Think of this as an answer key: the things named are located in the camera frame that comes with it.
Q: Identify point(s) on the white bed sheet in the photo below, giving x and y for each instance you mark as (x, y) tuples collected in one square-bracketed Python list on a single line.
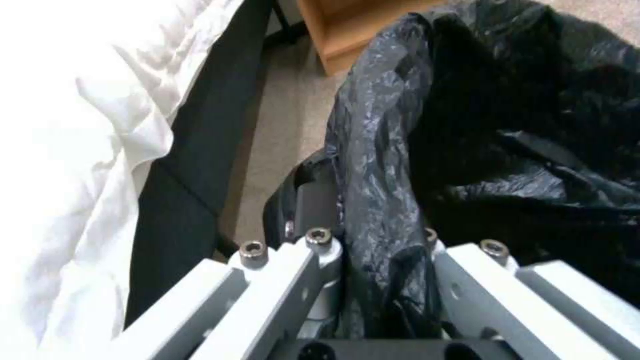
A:
[(75, 150)]

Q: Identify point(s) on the light wooden cabinet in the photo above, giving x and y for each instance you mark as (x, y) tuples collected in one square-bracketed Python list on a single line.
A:
[(340, 33)]

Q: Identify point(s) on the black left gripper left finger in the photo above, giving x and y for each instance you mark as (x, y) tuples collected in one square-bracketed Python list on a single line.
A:
[(280, 285)]

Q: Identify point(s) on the black bed base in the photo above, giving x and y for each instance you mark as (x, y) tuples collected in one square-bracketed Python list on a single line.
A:
[(200, 131)]

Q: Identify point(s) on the black plastic trash bag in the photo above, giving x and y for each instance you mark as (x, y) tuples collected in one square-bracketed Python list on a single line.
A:
[(500, 112)]

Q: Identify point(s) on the black metal furniture leg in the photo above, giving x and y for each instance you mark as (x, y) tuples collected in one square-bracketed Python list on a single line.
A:
[(284, 18)]

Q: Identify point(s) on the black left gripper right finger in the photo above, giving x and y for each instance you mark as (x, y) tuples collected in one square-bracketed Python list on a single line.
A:
[(505, 300)]

